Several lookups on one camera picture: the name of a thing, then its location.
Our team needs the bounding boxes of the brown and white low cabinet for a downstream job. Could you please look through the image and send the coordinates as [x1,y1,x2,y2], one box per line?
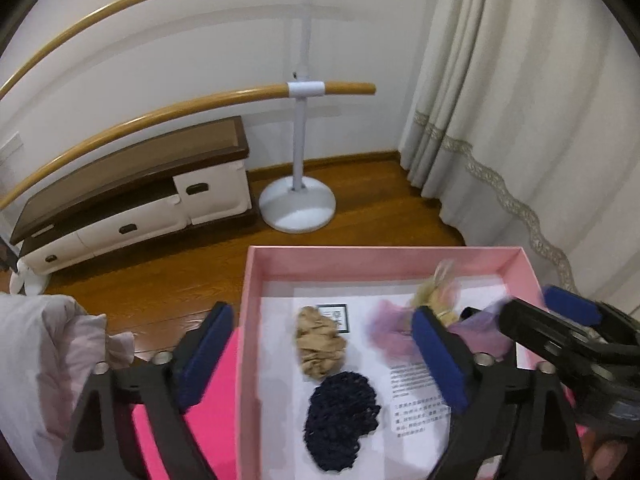
[10,116,261,277]

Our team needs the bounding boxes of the cream curtain with lace trim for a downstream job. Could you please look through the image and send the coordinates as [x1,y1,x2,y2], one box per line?
[398,0,640,322]

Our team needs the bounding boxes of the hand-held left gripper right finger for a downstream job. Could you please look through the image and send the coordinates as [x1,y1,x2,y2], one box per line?
[411,305,586,480]

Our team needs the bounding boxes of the white barre stand wooden rails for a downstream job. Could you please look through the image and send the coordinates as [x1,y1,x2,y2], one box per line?
[0,0,389,234]

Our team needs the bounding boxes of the person's right hand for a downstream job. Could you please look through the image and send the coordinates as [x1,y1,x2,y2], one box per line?
[582,432,632,480]

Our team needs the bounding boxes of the pale pink cardboard box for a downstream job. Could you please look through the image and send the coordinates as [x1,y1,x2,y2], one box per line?
[234,245,551,480]

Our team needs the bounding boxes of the pink tulle scrunchie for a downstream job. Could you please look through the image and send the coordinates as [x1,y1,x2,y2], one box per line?
[366,259,516,367]

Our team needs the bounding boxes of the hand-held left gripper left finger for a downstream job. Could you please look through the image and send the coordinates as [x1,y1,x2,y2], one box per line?
[56,301,236,480]

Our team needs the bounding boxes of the dark navy knitted scrunchie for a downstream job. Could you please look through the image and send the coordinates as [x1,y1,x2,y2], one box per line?
[303,371,382,474]

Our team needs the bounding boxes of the hot pink box lid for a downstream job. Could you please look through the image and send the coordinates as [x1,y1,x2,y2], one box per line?
[131,327,245,480]

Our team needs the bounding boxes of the pale pink bedding cloth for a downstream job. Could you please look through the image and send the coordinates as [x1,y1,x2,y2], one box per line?
[0,293,136,480]

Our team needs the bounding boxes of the beige fabric scrunchie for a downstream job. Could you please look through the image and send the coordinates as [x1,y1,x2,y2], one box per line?
[292,306,349,379]

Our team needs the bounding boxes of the small black-framed label card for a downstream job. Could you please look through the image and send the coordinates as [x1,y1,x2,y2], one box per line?
[316,303,350,334]

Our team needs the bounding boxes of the white printed paper sheet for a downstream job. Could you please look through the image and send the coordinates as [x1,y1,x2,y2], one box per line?
[292,280,507,480]

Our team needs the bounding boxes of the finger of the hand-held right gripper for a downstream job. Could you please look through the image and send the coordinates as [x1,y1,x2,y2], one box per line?
[499,298,601,361]
[541,285,608,330]

